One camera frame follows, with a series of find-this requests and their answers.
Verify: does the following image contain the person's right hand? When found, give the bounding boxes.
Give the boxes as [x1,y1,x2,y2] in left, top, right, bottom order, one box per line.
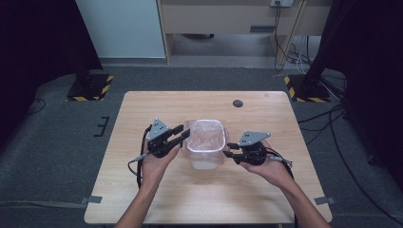
[250,142,296,191]

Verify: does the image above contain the person's left hand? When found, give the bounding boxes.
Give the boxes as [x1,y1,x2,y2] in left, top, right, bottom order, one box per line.
[141,145,182,191]

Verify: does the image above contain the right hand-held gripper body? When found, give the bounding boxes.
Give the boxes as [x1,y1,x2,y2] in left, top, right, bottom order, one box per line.
[236,131,272,166]

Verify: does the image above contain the black striped stand base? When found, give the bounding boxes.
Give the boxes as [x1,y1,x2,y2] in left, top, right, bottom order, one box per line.
[283,74,332,104]
[66,73,114,103]

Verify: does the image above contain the white partition panel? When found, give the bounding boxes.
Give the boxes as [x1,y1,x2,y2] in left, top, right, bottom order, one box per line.
[75,0,167,60]

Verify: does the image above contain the light wooden desk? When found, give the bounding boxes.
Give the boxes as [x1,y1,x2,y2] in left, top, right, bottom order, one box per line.
[156,0,334,67]

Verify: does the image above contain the black floor cables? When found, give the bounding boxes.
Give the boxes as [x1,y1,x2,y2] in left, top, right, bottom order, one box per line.
[297,70,403,226]

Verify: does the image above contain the white cable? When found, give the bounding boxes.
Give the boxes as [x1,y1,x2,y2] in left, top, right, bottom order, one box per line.
[295,35,310,76]

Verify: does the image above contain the black curtain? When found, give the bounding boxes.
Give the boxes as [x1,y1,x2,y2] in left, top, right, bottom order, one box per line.
[312,0,403,183]
[0,0,104,142]

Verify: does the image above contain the grey power strip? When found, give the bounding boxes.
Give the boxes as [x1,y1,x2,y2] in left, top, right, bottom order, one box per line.
[269,0,295,9]

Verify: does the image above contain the white plastic bin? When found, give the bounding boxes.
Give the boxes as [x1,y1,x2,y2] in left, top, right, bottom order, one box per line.
[184,119,228,171]

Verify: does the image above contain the left hand-held gripper cable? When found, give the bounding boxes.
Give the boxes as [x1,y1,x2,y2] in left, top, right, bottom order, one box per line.
[127,124,154,190]

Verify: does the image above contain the black hanging cables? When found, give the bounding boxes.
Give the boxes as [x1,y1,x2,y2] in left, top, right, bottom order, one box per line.
[273,1,313,72]

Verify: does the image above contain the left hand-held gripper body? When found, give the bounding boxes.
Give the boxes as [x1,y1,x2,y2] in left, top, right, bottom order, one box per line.
[145,118,176,159]

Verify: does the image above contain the grey tape piece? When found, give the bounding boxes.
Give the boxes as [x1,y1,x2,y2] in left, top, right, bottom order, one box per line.
[79,195,104,205]
[314,196,336,206]

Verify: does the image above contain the clear pink plastic bag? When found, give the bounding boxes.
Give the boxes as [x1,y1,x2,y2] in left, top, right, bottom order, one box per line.
[182,119,230,160]

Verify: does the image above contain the thin black floor cable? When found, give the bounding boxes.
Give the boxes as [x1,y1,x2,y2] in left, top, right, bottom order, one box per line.
[27,98,48,116]

